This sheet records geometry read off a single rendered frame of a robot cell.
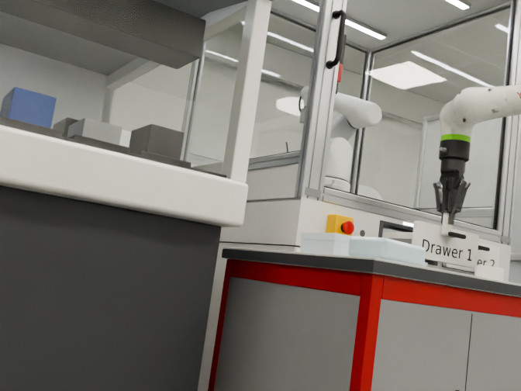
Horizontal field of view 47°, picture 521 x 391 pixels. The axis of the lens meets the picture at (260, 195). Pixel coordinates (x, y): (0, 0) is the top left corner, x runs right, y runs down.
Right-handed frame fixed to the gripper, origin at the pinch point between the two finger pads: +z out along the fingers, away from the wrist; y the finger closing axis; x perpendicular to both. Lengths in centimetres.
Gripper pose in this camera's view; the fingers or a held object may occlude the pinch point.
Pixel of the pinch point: (446, 224)
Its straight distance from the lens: 196.0
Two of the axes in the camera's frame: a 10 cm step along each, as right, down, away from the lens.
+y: 5.4, -0.4, -8.4
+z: -1.4, 9.8, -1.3
